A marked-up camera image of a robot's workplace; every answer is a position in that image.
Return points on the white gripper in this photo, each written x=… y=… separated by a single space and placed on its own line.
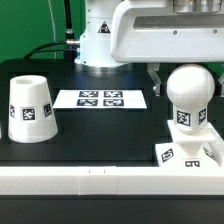
x=167 y=31

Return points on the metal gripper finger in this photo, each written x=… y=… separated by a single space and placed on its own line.
x=221 y=78

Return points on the white lamp bulb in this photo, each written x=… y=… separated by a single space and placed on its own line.
x=190 y=88

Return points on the white lamp base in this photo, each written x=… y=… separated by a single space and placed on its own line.
x=188 y=150

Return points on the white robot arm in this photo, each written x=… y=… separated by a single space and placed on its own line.
x=95 y=54

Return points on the white lamp shade cone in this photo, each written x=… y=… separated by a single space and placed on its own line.
x=31 y=114

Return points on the white marker sheet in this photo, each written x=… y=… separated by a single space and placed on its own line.
x=100 y=99

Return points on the white front fence bar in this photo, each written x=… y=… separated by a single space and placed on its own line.
x=110 y=181

